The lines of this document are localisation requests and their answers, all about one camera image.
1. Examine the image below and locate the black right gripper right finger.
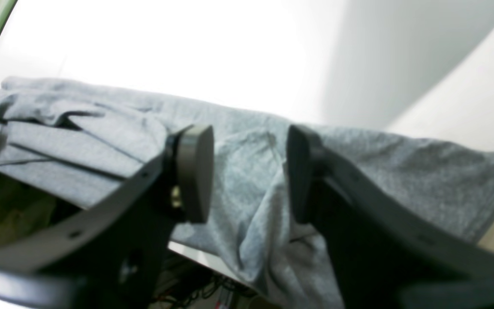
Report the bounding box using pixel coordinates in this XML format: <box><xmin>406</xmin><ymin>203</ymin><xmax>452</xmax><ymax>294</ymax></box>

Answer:
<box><xmin>286</xmin><ymin>125</ymin><xmax>494</xmax><ymax>309</ymax></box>

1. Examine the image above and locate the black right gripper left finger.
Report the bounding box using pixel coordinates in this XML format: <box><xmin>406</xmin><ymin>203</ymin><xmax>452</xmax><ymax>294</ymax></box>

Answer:
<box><xmin>0</xmin><ymin>125</ymin><xmax>214</xmax><ymax>309</ymax></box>

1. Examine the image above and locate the grey t-shirt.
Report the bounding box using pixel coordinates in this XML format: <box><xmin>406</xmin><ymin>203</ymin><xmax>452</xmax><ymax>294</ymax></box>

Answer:
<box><xmin>0</xmin><ymin>77</ymin><xmax>494</xmax><ymax>309</ymax></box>

